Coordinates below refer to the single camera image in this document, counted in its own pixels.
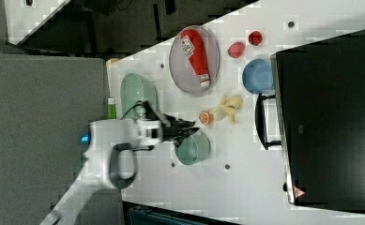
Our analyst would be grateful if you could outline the plush orange slice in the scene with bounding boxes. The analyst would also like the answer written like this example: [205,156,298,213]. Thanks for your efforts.
[199,111,214,126]

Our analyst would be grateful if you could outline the green bottle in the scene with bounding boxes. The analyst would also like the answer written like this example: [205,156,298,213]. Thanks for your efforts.
[107,97,117,119]

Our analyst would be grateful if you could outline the green perforated colander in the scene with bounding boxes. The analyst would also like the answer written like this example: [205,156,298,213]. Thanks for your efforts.
[120,73,158,118]

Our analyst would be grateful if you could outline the pink plush strawberry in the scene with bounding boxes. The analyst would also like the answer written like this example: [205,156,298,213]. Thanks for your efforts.
[227,41,245,59]

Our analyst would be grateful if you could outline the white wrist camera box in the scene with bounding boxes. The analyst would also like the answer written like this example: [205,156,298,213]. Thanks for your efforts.
[137,120,162,146]

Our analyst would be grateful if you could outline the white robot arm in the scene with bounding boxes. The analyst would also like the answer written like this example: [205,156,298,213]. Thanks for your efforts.
[39,101,199,225]

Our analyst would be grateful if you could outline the red plush strawberry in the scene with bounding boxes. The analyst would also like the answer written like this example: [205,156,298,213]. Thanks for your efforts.
[248,31,263,46]

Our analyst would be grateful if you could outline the blue cup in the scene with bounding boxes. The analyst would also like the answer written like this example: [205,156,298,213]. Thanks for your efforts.
[242,59,274,95]

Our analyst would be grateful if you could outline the yellow plush banana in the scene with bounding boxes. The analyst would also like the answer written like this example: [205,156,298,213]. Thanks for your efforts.
[209,95,243,125]

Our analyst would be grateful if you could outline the black toaster oven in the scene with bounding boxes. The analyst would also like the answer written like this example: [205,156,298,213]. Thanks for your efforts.
[255,29,365,214]

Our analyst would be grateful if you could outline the blue metal frame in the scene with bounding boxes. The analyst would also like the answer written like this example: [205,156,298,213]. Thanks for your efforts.
[128,207,205,225]

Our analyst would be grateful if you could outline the red plush ketchup bottle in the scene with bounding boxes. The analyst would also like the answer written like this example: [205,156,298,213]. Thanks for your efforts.
[180,29,211,88]

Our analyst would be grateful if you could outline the green mug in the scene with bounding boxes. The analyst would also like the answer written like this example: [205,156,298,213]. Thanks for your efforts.
[175,131,211,166]

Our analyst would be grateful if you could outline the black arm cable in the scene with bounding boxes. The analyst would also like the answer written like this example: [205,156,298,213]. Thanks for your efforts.
[119,100,160,121]

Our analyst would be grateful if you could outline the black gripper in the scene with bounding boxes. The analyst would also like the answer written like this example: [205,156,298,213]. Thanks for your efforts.
[154,111,200,147]

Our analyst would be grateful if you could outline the pink round plate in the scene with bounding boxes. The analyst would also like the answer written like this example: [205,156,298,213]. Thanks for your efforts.
[169,25,220,97]

